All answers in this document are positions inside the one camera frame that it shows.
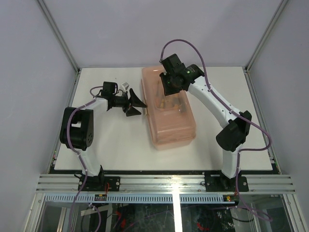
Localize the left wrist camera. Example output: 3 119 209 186
121 82 129 92

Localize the slotted cable duct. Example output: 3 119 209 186
45 193 235 204

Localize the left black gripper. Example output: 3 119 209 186
112 88 147 116

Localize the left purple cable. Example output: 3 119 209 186
66 86 107 232

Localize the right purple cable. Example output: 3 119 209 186
159 38 273 222

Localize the right aluminium frame post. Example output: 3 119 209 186
244 0 290 73

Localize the orange handled black screwdriver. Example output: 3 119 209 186
173 97 183 111

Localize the black yellow screwdriver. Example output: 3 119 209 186
159 96 167 109

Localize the left aluminium frame post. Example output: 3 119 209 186
35 0 80 73

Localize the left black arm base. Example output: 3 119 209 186
74 168 121 193

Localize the aluminium frame post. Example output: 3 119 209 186
244 0 290 73
35 0 80 73

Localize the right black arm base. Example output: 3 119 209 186
204 171 249 192

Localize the aluminium mounting rail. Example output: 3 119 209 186
36 174 295 194

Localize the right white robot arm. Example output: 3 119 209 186
160 54 252 191

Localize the pink plastic tool box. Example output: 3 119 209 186
141 66 197 150

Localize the purple cable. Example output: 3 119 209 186
159 38 273 222
66 86 107 232

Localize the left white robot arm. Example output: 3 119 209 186
59 81 147 191

